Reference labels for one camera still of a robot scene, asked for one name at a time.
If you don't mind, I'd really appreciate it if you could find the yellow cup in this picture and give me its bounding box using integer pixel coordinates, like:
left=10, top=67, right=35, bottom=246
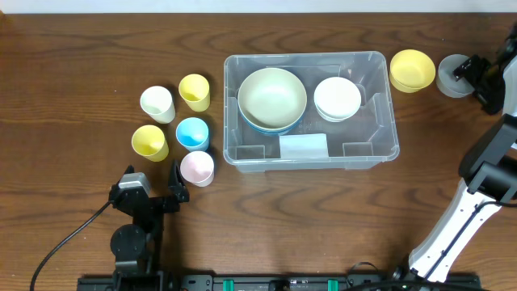
left=131, top=124, right=169, bottom=162
left=179, top=74, right=210, bottom=112

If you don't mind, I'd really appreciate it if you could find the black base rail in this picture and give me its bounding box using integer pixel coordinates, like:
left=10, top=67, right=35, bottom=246
left=77, top=272, right=481, bottom=291

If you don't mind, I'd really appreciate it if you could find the grey small bowl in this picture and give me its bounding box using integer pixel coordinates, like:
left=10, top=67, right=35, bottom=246
left=436, top=54, right=474, bottom=98

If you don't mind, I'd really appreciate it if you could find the white plastic cup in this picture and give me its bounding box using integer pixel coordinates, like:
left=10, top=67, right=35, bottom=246
left=140, top=86, right=175, bottom=124

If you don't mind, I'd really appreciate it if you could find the white label sticker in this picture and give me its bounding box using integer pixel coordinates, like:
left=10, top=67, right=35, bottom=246
left=280, top=133, right=329, bottom=159

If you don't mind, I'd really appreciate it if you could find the pink plastic cup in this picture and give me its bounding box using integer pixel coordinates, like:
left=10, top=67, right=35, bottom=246
left=180, top=151, right=215, bottom=187

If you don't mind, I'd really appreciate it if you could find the yellow small bowl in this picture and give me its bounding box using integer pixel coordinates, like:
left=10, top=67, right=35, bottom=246
left=389, top=49, right=436, bottom=93

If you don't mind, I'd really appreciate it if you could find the clear plastic storage bin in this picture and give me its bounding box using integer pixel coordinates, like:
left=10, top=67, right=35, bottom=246
left=223, top=51, right=400, bottom=173

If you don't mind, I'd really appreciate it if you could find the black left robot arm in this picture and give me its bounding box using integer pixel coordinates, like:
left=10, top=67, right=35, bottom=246
left=108, top=162, right=190, bottom=275

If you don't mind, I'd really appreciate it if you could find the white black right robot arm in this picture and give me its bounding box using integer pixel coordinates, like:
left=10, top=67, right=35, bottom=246
left=408, top=30, right=516, bottom=283

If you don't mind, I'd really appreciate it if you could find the dark teal large bowl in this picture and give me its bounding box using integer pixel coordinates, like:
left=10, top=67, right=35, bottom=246
left=238, top=111, right=304, bottom=136

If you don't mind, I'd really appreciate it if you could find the yellow cup near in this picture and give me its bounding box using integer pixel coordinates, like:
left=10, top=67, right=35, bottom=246
left=131, top=124, right=169, bottom=162

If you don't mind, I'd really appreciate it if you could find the light blue plastic cup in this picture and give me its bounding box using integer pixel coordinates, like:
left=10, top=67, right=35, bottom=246
left=175, top=117, right=209, bottom=152

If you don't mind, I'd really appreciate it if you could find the beige large bowl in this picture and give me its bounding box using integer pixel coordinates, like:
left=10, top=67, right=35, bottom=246
left=237, top=68, right=307, bottom=130

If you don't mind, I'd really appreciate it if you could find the white small bowl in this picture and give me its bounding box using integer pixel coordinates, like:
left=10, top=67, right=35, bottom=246
left=313, top=77, right=361, bottom=122

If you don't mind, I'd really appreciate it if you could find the yellow cup far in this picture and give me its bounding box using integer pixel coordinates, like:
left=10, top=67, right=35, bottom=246
left=179, top=74, right=210, bottom=112

